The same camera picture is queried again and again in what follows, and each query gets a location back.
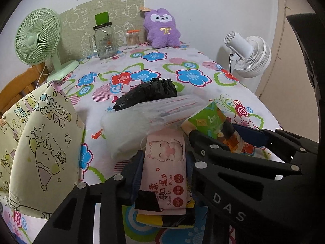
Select glass mason jar mug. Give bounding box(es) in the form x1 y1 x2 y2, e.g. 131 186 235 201
89 22 117 59

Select white standing fan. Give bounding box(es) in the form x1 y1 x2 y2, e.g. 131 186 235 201
224 31 272 79

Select clear pack white pads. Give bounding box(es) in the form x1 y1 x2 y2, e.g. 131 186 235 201
101 94 208 161

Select green cup on jar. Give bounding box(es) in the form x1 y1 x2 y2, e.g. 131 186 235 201
95 12 111 26

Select purple plush bunny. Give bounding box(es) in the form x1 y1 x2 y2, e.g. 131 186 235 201
144 8 181 49

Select yellow fabric storage box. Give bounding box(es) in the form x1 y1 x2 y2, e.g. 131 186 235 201
1 81 85 219

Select green desk fan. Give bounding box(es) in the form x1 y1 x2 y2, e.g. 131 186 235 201
14 8 79 81

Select pink wet wipes pack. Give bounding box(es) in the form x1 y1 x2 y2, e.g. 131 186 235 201
135 128 187 215

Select green tissue pack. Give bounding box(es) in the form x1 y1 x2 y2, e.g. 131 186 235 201
181 101 255 156

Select beige door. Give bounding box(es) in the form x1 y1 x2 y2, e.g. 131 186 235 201
256 0 319 142

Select toothpick jar orange lid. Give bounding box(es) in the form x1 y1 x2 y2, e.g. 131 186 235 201
125 30 140 49

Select floral tablecloth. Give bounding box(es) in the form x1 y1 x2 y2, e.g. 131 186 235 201
0 41 284 244

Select black plastic bag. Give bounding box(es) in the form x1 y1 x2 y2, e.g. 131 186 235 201
113 78 177 111

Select green patterned wall mat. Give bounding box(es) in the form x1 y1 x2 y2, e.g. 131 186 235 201
58 0 145 62

